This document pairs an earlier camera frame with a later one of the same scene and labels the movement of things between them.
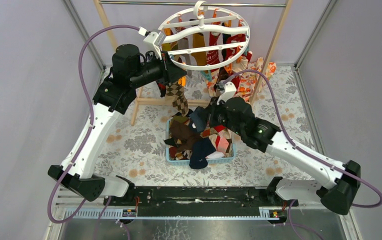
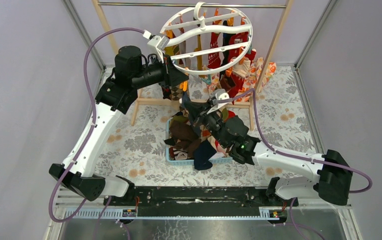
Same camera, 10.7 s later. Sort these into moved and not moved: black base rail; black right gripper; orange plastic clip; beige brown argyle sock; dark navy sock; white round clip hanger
Moved: orange plastic clip; dark navy sock; beige brown argyle sock; black right gripper
Not moved: black base rail; white round clip hanger
